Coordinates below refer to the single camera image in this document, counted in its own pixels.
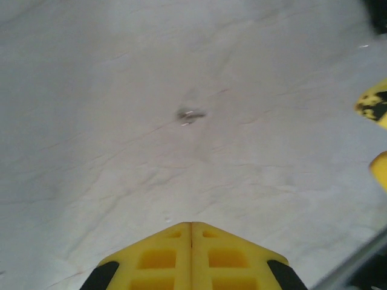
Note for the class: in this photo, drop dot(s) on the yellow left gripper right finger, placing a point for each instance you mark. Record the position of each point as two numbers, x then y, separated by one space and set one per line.
226 262

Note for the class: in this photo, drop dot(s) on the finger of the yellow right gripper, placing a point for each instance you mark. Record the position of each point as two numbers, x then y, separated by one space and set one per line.
373 104
380 170

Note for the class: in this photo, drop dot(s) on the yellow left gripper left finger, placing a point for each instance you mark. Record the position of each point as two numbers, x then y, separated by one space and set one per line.
157 262

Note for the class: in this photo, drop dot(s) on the black briefcase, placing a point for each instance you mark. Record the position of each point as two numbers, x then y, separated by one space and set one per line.
378 15

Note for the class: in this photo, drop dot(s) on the aluminium frame front rail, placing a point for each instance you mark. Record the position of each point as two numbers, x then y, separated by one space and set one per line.
362 256

